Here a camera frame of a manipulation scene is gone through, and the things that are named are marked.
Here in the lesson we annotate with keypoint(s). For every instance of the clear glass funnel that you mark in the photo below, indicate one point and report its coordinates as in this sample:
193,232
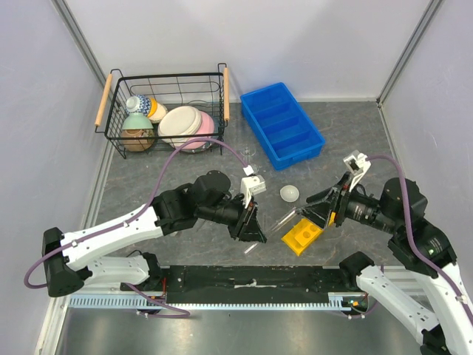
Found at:
247,154

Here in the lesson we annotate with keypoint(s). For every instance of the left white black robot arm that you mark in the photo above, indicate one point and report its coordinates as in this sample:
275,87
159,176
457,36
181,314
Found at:
79,258

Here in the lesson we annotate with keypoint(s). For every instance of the yellow test tube rack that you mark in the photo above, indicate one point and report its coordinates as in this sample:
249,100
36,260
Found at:
301,236

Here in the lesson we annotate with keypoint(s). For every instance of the mint green bowl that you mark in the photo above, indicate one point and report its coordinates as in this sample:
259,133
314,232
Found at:
137,121

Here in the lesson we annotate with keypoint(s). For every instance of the black wire dish basket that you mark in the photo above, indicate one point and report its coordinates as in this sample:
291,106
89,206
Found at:
206,91

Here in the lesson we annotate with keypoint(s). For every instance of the pink plate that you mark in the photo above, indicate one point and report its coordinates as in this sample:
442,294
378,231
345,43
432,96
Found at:
204,125

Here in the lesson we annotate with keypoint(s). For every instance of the blue plastic divided bin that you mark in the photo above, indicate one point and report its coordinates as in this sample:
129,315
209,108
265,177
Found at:
282,128

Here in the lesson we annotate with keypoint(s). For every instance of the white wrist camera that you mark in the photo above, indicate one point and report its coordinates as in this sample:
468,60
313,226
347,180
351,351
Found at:
251,186
358,165

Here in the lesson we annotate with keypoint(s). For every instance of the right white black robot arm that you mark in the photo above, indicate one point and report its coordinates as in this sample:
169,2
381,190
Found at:
422,249

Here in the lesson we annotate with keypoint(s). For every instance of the yellow white bowl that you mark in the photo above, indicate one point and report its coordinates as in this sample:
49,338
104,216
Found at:
157,111

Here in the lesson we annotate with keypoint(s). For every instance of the blue white patterned bowl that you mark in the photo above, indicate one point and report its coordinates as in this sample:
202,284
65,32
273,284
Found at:
138,104

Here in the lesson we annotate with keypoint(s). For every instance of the brown ceramic bowl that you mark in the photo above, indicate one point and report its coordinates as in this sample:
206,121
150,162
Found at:
137,140

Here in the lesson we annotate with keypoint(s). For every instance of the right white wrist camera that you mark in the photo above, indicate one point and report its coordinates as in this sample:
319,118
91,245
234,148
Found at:
358,165

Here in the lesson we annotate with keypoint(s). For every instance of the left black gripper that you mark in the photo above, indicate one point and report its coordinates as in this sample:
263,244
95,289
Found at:
247,228

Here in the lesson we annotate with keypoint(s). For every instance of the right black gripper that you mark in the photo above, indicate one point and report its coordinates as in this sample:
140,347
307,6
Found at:
318,214

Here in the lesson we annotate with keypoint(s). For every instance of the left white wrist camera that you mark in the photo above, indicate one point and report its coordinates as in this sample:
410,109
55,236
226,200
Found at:
251,186

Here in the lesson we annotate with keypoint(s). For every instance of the cream white plate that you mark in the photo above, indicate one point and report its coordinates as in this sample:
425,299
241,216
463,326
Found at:
179,124

